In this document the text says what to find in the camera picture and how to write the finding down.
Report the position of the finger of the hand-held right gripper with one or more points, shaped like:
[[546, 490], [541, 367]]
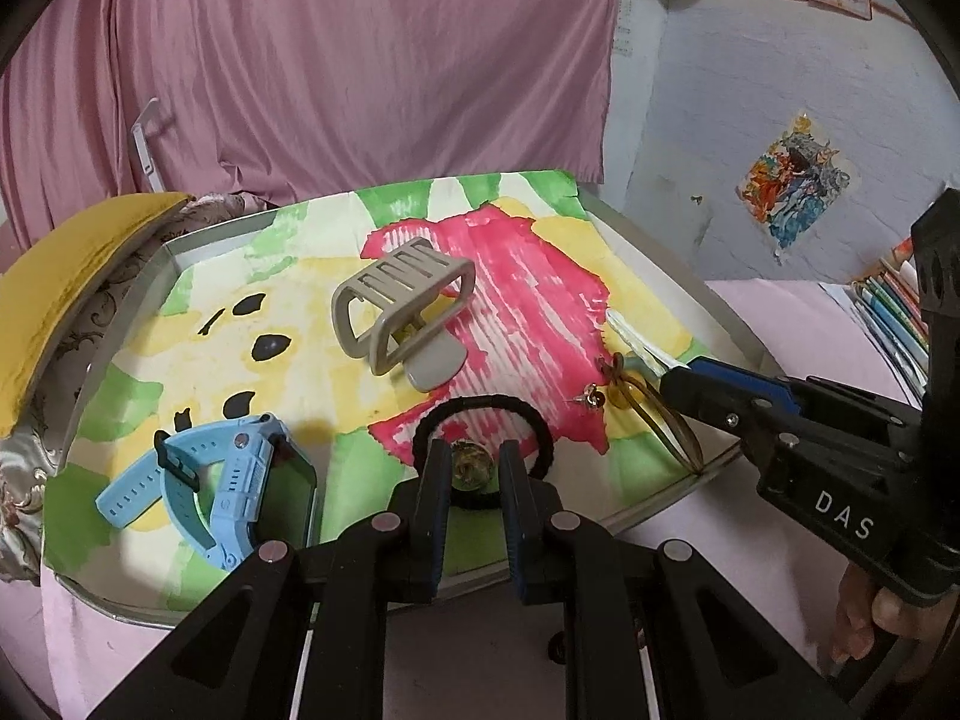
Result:
[[739, 382], [705, 405]]

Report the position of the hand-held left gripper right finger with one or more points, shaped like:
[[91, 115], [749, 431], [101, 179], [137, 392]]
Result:
[[514, 540]]

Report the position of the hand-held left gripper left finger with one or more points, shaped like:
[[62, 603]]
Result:
[[435, 540]]

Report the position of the thin brown bangle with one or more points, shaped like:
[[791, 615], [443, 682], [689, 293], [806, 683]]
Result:
[[679, 439]]

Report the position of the grey metal tray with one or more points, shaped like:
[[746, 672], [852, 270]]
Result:
[[675, 277]]

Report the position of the beige hair claw clip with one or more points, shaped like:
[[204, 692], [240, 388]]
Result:
[[435, 364]]

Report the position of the blue wrist watch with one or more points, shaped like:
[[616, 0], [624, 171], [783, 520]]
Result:
[[232, 495]]

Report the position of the person's right hand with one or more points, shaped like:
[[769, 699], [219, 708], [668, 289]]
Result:
[[862, 615]]

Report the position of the pink table cloth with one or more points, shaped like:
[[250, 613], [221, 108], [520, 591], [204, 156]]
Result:
[[750, 315]]

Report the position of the stack of books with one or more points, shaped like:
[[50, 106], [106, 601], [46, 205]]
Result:
[[896, 315]]

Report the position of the watercolour painted paper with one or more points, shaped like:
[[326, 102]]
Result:
[[525, 277]]

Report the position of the floral patterned pillow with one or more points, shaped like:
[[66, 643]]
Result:
[[15, 495]]

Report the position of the yellow pillow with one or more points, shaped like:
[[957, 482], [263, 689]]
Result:
[[60, 285]]

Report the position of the pink curtain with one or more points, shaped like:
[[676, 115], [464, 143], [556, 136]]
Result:
[[337, 52]]

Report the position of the colourful wall sticker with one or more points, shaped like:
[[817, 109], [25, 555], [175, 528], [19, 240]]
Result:
[[795, 180]]

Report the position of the small white wall note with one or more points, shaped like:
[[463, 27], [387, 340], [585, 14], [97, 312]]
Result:
[[624, 26]]

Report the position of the white wall bracket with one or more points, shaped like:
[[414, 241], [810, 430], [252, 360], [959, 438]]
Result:
[[146, 150]]

